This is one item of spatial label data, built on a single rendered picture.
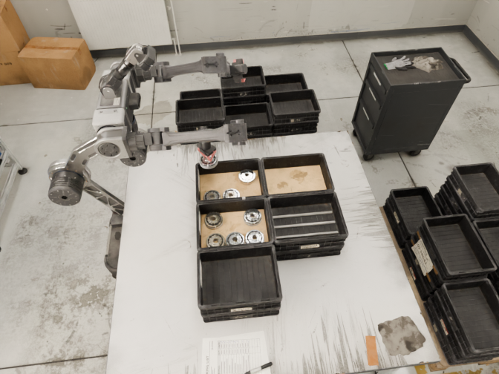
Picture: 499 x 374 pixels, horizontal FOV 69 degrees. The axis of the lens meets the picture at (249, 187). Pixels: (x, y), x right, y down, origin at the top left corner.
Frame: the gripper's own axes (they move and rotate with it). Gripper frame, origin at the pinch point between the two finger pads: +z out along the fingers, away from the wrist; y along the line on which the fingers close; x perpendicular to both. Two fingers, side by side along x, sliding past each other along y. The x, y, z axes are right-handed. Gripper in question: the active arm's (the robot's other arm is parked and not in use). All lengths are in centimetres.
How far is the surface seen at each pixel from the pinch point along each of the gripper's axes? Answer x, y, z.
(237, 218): 6.7, -30.6, 23.0
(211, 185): 1.9, -1.8, 22.1
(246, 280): 29, -60, 24
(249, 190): -12.1, -20.8, 22.5
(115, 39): -87, 278, 68
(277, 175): -32.9, -25.0, 22.3
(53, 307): 117, 51, 105
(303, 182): -40, -40, 23
